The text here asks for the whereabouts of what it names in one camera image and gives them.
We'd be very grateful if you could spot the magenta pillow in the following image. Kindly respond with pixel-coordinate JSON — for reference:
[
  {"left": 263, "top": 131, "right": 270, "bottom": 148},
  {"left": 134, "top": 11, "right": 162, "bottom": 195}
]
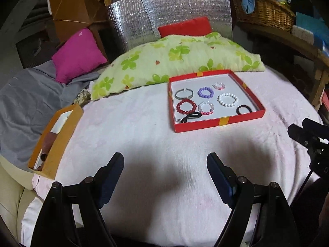
[{"left": 51, "top": 28, "right": 108, "bottom": 84}]

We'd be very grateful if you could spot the grey blanket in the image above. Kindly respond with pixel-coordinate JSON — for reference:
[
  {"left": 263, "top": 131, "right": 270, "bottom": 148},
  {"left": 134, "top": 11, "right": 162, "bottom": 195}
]
[{"left": 0, "top": 60, "right": 101, "bottom": 171}]

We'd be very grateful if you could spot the silver bangle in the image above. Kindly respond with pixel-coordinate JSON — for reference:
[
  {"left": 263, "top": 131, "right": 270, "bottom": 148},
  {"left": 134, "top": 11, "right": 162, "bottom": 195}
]
[{"left": 175, "top": 89, "right": 194, "bottom": 100}]

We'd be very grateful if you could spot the silver foil mat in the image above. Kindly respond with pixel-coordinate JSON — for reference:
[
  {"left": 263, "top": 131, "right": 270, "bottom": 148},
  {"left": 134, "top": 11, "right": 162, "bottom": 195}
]
[{"left": 107, "top": 0, "right": 233, "bottom": 57}]

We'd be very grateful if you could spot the red cushion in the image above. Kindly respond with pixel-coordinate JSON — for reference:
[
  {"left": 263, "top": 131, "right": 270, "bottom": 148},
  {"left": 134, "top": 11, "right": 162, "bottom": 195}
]
[{"left": 158, "top": 17, "right": 212, "bottom": 38}]

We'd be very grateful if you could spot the pink clear bead bracelet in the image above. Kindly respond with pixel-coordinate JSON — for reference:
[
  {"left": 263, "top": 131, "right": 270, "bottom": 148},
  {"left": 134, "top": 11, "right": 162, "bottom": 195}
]
[{"left": 198, "top": 101, "right": 215, "bottom": 115}]

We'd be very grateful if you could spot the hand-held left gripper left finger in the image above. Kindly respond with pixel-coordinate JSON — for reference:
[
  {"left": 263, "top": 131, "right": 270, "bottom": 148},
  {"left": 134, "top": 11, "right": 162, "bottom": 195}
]
[{"left": 31, "top": 152, "right": 124, "bottom": 247}]

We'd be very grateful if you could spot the brown cardboard board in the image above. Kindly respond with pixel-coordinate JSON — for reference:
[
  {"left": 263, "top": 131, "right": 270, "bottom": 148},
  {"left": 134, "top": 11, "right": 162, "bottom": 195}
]
[{"left": 47, "top": 0, "right": 103, "bottom": 43}]

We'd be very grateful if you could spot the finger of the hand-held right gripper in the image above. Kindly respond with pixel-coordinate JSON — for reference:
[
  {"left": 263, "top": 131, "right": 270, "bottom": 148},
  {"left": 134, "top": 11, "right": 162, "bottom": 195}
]
[
  {"left": 302, "top": 118, "right": 329, "bottom": 143},
  {"left": 287, "top": 124, "right": 318, "bottom": 148}
]

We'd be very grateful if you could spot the blue box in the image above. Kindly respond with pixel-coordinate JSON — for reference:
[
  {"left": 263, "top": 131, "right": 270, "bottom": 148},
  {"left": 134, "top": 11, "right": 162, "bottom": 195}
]
[{"left": 295, "top": 12, "right": 329, "bottom": 49}]

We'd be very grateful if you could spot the white pearl bracelet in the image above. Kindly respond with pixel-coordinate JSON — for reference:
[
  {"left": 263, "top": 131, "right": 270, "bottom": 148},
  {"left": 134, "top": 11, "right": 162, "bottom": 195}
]
[{"left": 217, "top": 93, "right": 239, "bottom": 107}]

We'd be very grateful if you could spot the wicker basket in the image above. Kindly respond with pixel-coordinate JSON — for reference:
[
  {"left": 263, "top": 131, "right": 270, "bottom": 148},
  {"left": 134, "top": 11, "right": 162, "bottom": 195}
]
[{"left": 230, "top": 0, "right": 296, "bottom": 33}]

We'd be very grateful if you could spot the red jewelry tray box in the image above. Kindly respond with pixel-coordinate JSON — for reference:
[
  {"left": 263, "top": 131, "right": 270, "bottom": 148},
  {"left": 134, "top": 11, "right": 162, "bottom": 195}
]
[{"left": 168, "top": 69, "right": 266, "bottom": 133}]

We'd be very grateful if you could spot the purple bead bracelet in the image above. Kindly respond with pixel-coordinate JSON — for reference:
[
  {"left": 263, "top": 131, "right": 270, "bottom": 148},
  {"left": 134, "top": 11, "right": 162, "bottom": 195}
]
[{"left": 197, "top": 87, "right": 214, "bottom": 99}]

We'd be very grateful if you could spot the pink bed blanket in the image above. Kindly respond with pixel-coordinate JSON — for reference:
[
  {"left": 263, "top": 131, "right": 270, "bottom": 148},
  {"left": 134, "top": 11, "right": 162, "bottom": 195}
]
[{"left": 22, "top": 64, "right": 324, "bottom": 242}]

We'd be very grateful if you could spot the cream sofa cushion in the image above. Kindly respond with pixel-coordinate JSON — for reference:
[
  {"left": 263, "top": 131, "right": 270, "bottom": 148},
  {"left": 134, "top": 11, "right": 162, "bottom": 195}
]
[{"left": 0, "top": 157, "right": 39, "bottom": 240}]

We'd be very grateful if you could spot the wooden shelf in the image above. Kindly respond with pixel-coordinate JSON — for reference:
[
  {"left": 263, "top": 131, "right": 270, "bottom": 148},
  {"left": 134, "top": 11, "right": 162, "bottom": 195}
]
[{"left": 236, "top": 21, "right": 329, "bottom": 108}]

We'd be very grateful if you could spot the black cord bracelet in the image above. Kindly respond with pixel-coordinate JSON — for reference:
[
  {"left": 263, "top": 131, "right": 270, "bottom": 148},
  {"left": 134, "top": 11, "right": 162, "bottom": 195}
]
[{"left": 177, "top": 111, "right": 202, "bottom": 123}]

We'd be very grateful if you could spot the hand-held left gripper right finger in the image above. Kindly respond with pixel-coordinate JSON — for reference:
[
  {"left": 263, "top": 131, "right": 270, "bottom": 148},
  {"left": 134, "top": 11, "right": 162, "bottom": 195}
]
[{"left": 207, "top": 152, "right": 301, "bottom": 247}]

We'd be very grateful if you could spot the red bead bracelet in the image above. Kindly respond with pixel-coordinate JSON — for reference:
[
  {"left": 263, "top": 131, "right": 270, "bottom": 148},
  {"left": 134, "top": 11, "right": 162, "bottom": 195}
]
[{"left": 176, "top": 99, "right": 196, "bottom": 114}]

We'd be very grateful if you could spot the green floral pillow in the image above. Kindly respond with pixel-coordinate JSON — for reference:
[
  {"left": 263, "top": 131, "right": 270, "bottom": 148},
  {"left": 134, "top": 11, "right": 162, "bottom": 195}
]
[{"left": 90, "top": 31, "right": 266, "bottom": 101}]

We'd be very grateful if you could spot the orange cardboard box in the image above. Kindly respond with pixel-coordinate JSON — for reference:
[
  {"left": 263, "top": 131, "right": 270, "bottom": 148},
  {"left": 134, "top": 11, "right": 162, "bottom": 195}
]
[{"left": 27, "top": 104, "right": 84, "bottom": 180}]

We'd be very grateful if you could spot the patterned cloth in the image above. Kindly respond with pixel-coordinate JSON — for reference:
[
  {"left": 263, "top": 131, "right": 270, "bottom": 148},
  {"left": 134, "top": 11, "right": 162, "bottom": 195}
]
[{"left": 74, "top": 87, "right": 92, "bottom": 106}]

